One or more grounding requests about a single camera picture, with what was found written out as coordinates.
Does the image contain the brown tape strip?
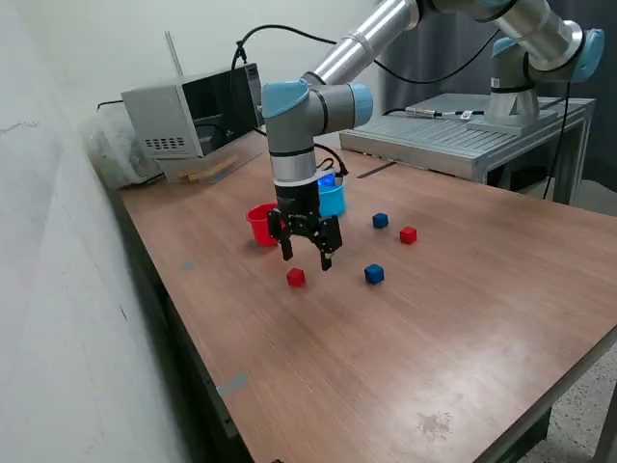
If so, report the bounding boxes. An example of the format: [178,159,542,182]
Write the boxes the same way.
[357,162,397,179]

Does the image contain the crumpled clear plastic bag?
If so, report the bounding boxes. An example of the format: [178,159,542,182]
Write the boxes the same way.
[79,103,165,189]

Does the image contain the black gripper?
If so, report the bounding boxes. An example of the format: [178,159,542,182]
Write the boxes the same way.
[267,177,343,273]

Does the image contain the red plastic bin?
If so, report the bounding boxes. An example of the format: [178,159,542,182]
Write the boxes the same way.
[245,202,283,248]

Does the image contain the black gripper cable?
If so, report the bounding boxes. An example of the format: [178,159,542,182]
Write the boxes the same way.
[229,26,502,178]

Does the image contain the silver cable connector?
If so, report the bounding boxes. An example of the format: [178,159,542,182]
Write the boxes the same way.
[404,105,443,120]

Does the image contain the thin metal rod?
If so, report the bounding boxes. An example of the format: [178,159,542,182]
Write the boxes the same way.
[164,30,185,78]

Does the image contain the long blue tape strip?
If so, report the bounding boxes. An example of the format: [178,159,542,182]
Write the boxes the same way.
[215,372,250,397]

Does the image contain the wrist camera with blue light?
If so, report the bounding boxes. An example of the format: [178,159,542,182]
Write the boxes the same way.
[315,168,348,192]

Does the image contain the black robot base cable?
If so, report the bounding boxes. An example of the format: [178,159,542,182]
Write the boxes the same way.
[539,79,570,200]

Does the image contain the grey metal robot base table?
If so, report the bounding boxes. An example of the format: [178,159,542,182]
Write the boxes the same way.
[338,93,597,206]

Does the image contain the silver microwave oven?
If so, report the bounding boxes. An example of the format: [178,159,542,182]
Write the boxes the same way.
[120,62,270,160]

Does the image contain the wooden stick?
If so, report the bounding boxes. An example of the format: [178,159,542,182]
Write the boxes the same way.
[187,164,233,183]
[178,156,240,179]

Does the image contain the clear plastic stand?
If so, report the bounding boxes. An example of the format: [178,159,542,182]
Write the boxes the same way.
[158,129,265,184]

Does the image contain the blue plastic bin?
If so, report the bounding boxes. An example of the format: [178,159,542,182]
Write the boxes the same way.
[318,181,348,218]

